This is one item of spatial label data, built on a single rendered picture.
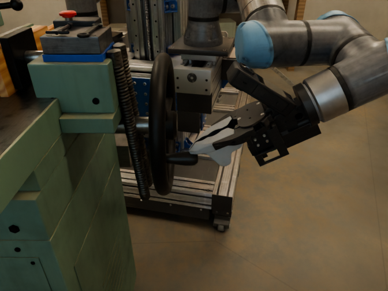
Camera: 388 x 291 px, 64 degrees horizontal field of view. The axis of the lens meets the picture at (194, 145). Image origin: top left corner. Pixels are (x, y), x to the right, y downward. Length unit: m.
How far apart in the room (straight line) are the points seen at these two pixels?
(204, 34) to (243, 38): 0.67
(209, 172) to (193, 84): 0.55
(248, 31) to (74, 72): 0.29
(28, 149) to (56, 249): 0.20
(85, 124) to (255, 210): 1.21
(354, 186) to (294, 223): 0.50
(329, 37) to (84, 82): 0.41
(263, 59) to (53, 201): 0.42
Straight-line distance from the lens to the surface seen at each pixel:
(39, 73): 0.59
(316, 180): 1.93
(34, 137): 0.52
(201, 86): 1.10
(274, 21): 0.55
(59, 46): 0.57
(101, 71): 0.55
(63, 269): 0.65
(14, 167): 0.47
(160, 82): 0.53
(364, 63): 0.51
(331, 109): 0.50
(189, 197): 1.39
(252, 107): 0.53
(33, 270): 0.66
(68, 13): 0.64
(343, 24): 0.59
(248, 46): 0.52
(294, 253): 1.49
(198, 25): 1.20
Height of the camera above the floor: 1.11
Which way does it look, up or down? 32 degrees down
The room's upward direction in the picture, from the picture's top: straight up
